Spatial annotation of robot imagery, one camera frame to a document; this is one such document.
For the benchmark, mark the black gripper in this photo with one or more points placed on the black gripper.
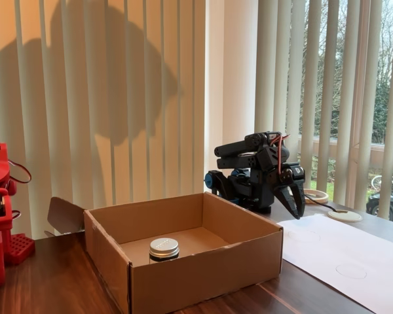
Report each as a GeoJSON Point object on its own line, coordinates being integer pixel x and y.
{"type": "Point", "coordinates": [287, 189]}

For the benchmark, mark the jar with silver lid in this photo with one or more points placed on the jar with silver lid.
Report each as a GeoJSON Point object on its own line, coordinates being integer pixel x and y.
{"type": "Point", "coordinates": [163, 247]}

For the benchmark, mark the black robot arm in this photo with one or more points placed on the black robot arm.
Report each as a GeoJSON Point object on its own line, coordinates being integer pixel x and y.
{"type": "Point", "coordinates": [249, 160]}

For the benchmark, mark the open cardboard box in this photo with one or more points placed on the open cardboard box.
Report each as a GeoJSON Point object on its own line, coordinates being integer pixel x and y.
{"type": "Point", "coordinates": [199, 278]}

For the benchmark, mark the masking tape roll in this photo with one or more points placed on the masking tape roll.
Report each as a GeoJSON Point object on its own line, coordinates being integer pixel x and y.
{"type": "Point", "coordinates": [324, 197]}

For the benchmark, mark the white paper sheet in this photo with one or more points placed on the white paper sheet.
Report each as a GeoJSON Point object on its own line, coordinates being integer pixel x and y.
{"type": "Point", "coordinates": [340, 255]}

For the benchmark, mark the black and blue table clamp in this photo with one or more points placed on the black and blue table clamp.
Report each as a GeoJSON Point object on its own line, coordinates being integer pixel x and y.
{"type": "Point", "coordinates": [221, 184]}

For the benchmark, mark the dark parked car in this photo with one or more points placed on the dark parked car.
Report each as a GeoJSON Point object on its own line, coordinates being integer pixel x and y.
{"type": "Point", "coordinates": [373, 204]}

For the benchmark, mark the white vertical blinds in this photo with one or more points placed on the white vertical blinds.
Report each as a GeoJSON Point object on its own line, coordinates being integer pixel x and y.
{"type": "Point", "coordinates": [85, 98]}
{"type": "Point", "coordinates": [329, 98]}

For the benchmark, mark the red perforated clamp block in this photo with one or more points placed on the red perforated clamp block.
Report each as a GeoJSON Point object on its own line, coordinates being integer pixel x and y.
{"type": "Point", "coordinates": [19, 247]}

